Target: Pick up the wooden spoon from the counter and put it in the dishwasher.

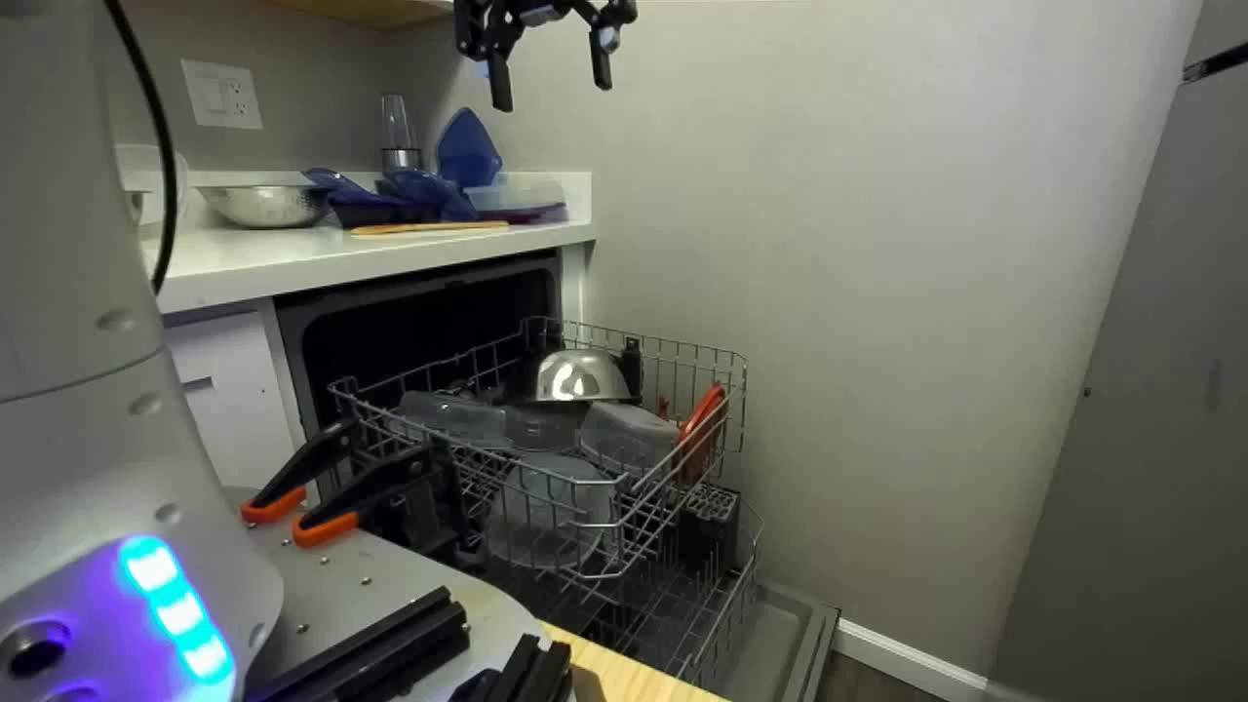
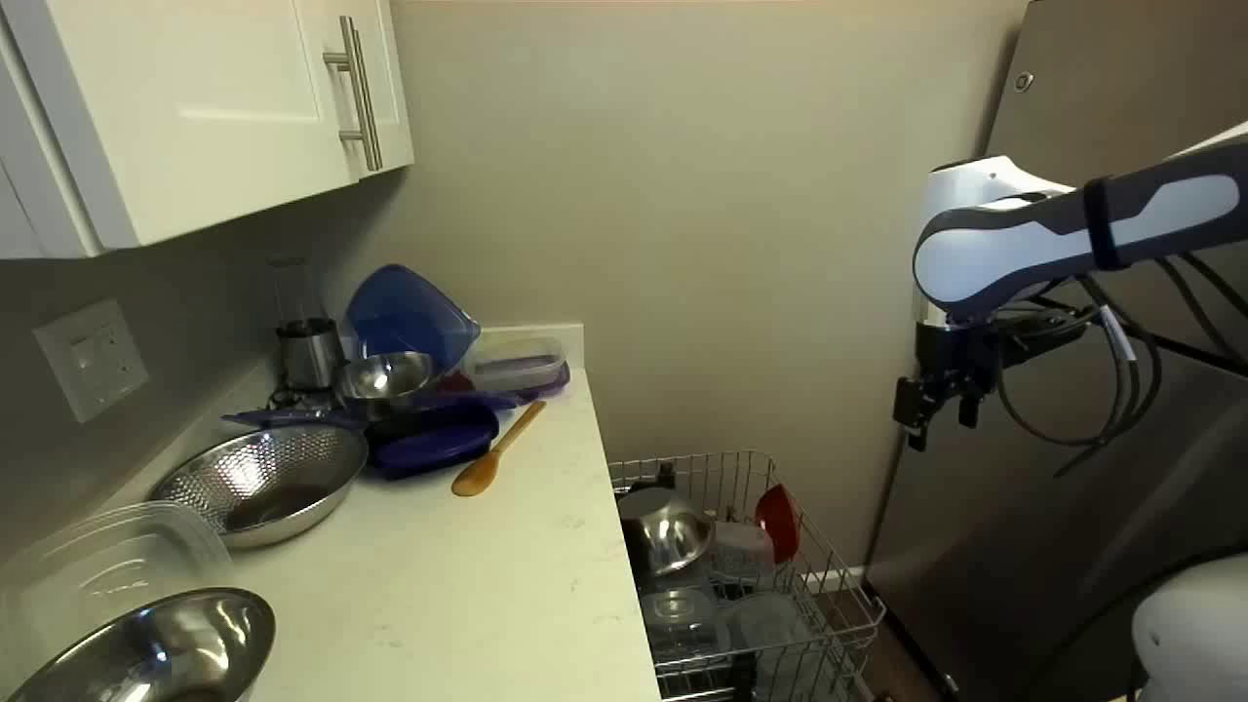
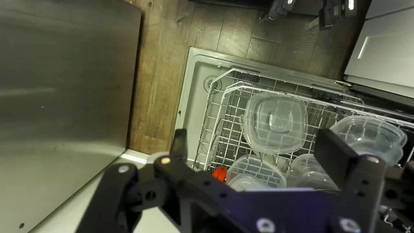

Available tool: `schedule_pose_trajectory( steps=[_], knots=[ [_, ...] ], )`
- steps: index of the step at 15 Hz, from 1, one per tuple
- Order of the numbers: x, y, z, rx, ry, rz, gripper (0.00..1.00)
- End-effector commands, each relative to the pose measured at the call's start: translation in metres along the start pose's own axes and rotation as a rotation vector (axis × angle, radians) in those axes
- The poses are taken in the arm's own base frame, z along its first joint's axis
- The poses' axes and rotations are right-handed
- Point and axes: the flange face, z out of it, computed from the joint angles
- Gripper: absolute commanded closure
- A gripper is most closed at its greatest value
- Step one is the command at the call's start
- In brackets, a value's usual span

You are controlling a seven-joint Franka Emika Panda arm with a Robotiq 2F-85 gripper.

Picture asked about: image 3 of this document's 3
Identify dishwasher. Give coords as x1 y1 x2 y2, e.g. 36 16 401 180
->
174 46 414 174

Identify clear round plastic container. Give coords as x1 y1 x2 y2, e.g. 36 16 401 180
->
329 114 409 167

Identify orange plastic lid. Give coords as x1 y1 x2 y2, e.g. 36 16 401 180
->
211 166 229 183

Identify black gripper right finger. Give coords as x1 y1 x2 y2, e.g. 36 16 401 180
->
316 128 390 233

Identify clear square plastic container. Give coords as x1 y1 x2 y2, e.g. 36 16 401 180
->
242 91 311 157

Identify white base cabinet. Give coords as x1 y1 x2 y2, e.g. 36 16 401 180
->
342 0 414 103

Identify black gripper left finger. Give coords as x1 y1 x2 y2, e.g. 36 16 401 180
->
76 128 277 233

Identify white wire dishwasher rack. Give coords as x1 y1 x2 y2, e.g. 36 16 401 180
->
193 68 414 174

